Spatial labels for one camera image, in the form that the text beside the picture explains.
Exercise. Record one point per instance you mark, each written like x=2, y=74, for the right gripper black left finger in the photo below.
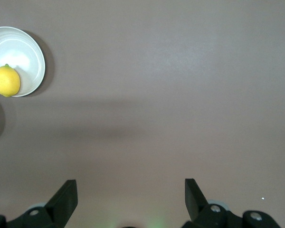
x=61, y=204

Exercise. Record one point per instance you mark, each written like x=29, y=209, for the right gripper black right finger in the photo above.
x=197, y=204

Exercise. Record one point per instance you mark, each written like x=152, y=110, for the yellow lemon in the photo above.
x=6, y=80

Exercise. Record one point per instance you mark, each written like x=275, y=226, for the pale pink plate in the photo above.
x=16, y=52

